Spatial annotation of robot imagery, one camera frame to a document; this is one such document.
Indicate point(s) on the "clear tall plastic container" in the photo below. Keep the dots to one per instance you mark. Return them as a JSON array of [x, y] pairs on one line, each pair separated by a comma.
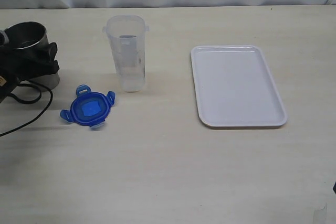
[[126, 35]]

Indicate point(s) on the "stainless steel tumbler cup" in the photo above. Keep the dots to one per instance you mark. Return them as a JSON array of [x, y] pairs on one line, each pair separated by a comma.
[[21, 38]]

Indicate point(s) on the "blue plastic lid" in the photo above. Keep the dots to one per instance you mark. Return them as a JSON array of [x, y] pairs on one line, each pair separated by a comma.
[[89, 108]]

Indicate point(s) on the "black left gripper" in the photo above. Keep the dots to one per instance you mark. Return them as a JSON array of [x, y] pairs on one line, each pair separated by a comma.
[[17, 67]]

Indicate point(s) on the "white rectangular plastic tray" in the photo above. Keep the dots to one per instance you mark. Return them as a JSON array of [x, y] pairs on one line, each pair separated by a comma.
[[234, 88]]

